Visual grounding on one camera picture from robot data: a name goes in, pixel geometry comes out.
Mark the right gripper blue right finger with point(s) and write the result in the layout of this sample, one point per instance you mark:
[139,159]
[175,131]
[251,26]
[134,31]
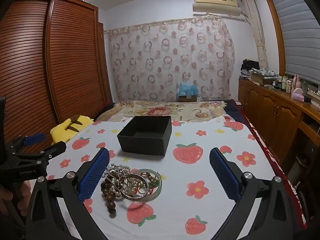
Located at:
[223,171]

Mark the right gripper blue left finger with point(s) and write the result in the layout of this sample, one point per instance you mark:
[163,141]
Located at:
[91,172]

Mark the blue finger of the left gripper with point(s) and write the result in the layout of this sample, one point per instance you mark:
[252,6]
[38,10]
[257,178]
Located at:
[52,151]
[34,139]

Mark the silver rhinestone bangle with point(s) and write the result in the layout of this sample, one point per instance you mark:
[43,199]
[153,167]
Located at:
[133,187]

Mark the pale green jade bangle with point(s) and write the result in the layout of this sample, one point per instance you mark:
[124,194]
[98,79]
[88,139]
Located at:
[155,184]

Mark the black open jewelry box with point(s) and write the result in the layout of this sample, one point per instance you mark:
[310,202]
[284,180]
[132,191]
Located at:
[147,135]

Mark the yellow plush toy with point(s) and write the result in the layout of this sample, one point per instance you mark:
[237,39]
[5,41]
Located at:
[69,128]

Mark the strawberry flower white cloth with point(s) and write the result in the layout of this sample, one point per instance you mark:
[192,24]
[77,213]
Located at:
[192,203]

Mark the brown louvered wardrobe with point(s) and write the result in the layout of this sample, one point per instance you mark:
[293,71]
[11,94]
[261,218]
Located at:
[53,66]

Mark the floral bed quilt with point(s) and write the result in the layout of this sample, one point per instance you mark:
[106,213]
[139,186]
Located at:
[179,111]

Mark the wooden sideboard cabinet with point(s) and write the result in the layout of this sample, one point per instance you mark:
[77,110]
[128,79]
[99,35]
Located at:
[281,121]

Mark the cardboard box blue bag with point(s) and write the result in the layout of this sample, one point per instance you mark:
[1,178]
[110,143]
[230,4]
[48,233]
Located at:
[187,93]

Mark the pink tissue box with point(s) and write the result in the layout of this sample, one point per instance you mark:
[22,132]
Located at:
[297,94]

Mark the folded clothes stack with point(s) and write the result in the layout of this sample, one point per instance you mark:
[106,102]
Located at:
[246,66]

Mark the pink rabbit figure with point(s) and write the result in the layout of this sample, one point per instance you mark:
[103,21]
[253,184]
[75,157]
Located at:
[296,83]

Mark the circle pattern sheer curtain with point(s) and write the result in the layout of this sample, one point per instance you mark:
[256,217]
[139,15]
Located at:
[149,61]

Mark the grey window blind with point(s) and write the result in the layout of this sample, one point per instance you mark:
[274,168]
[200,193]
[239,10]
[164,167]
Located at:
[300,31]

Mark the tied beige side curtain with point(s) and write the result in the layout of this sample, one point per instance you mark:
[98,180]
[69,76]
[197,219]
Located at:
[257,28]

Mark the wall air conditioner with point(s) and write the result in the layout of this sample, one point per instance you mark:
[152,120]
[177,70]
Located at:
[227,7]

